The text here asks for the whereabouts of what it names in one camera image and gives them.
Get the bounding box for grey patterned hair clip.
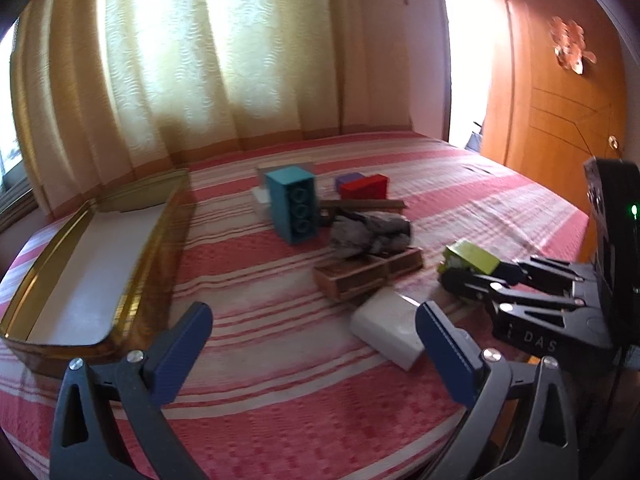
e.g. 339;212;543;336
329;211;412;258

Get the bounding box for cream patterned curtain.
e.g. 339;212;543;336
10;0;412;218

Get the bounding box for teal toy brick block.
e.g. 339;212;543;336
265;166;318;245

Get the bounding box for brown wooden compartment box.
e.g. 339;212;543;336
312;247;423;301

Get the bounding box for copper flower door ornament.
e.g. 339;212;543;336
549;16;597;75

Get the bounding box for window frame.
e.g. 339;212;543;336
1;23;38;231

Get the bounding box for purple cube block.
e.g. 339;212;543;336
334;172;363;192

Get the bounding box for pink striped bedspread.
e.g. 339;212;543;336
0;130;591;480

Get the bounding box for green toy block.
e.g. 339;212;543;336
437;240;500;278

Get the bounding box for white power adapter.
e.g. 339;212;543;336
349;287;424;372

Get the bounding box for gold metal tin tray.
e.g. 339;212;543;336
1;169;195;378

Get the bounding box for clear plastic box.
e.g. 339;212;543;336
250;186;271;222

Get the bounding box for white cardboard box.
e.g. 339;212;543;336
256;159;314;186

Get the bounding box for dark brown wooden bar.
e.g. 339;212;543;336
319;200;407;212

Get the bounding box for red toy block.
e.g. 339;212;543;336
338;174;388;200

